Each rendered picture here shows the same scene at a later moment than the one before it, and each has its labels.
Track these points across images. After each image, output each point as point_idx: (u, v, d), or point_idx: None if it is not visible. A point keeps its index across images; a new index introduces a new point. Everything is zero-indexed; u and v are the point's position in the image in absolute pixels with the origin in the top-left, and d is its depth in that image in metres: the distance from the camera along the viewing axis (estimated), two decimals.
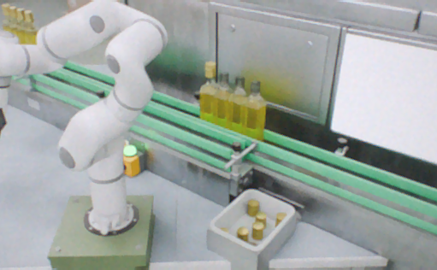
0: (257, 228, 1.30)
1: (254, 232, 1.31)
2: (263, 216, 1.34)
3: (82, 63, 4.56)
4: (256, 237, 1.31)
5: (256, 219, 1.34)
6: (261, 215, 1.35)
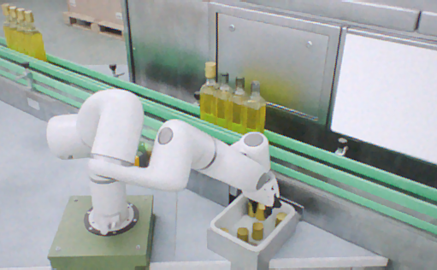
0: (257, 228, 1.30)
1: (254, 232, 1.31)
2: (264, 207, 1.32)
3: (82, 63, 4.56)
4: (256, 237, 1.31)
5: (257, 209, 1.32)
6: (262, 206, 1.33)
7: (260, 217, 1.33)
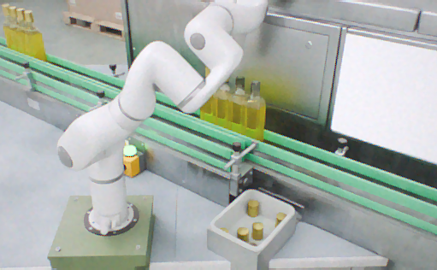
0: (257, 228, 1.30)
1: (254, 232, 1.31)
2: None
3: (82, 63, 4.56)
4: (256, 237, 1.31)
5: None
6: None
7: None
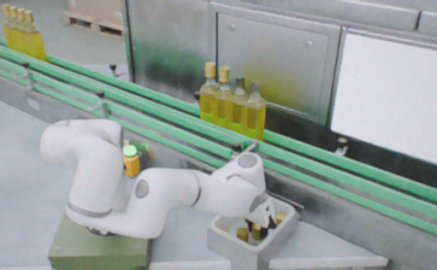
0: (257, 228, 1.30)
1: (254, 232, 1.31)
2: (227, 67, 1.43)
3: (82, 63, 4.56)
4: (256, 237, 1.31)
5: (227, 71, 1.42)
6: (225, 67, 1.43)
7: (229, 77, 1.44)
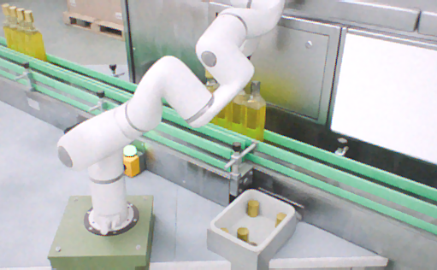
0: None
1: None
2: None
3: (82, 63, 4.56)
4: None
5: None
6: None
7: None
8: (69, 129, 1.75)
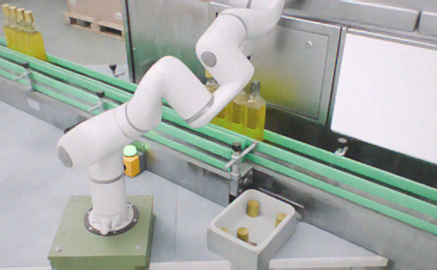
0: None
1: None
2: None
3: (82, 63, 4.56)
4: None
5: None
6: None
7: None
8: (69, 129, 1.75)
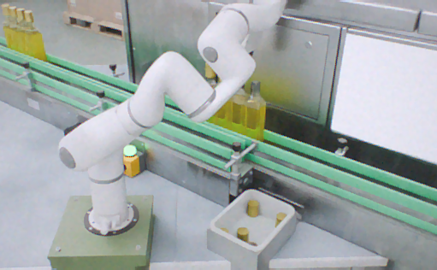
0: None
1: None
2: None
3: (82, 63, 4.56)
4: None
5: None
6: None
7: None
8: (69, 129, 1.75)
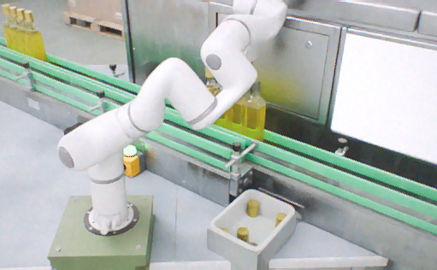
0: None
1: None
2: None
3: (82, 63, 4.56)
4: None
5: None
6: None
7: None
8: (69, 129, 1.75)
